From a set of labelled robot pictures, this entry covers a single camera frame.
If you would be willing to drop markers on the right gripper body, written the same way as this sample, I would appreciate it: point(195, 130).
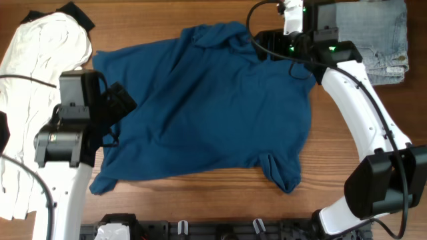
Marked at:
point(292, 45)

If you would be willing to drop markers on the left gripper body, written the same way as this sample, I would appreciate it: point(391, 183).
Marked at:
point(114, 107)

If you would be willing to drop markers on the blue polo shirt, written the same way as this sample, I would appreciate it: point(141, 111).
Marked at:
point(205, 101)

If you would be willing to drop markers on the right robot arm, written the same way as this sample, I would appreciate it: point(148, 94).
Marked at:
point(391, 174)

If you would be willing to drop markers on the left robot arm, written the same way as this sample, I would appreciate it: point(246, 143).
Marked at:
point(65, 148)

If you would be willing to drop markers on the white garment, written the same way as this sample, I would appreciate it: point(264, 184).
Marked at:
point(37, 54)

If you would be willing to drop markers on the folded light blue jeans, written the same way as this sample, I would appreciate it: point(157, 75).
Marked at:
point(379, 31)

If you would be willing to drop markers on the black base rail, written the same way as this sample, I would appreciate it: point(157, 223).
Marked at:
point(286, 229)

